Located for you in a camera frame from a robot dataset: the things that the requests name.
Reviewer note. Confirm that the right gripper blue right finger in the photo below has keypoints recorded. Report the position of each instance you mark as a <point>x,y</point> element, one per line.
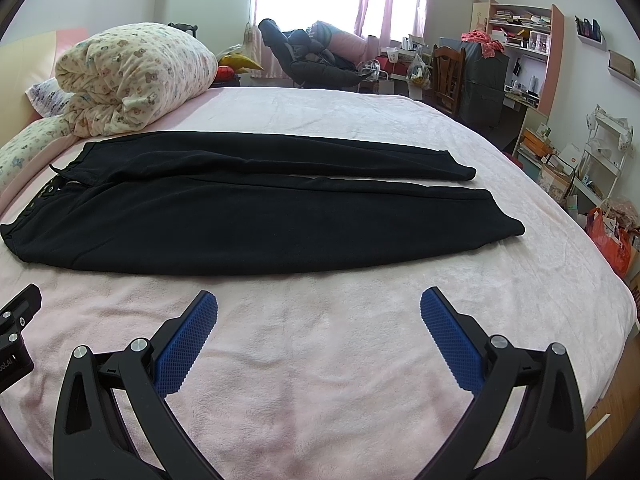
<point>547,439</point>

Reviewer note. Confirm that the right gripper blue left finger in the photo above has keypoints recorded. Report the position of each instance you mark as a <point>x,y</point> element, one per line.
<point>91,439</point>

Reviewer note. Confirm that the black pants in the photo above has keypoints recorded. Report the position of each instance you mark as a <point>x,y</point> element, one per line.
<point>205,203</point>

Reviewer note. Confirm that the orange plastic bag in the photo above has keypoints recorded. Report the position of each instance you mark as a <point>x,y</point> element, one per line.
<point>614,246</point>

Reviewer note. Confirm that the floral pillow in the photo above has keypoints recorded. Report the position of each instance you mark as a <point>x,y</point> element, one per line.
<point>27,144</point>

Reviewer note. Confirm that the rolled floral duvet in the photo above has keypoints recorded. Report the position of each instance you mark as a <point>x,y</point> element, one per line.
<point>127,77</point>

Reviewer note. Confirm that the beige headboard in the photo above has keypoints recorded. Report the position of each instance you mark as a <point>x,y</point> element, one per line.
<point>26,62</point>

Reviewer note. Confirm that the dark grey cabinet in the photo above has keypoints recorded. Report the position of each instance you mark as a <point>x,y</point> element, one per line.
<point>483,87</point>

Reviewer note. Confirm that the yellow plush toy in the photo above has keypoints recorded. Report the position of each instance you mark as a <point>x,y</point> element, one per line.
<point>239,62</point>

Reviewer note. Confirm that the wooden chair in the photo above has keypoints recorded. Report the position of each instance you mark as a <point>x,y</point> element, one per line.
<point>448,65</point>

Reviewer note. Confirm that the black recliner chair with clothes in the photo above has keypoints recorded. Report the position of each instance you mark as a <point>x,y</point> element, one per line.
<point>322,56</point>

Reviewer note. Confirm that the white wire rack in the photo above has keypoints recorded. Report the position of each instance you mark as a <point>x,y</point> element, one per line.
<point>608,144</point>

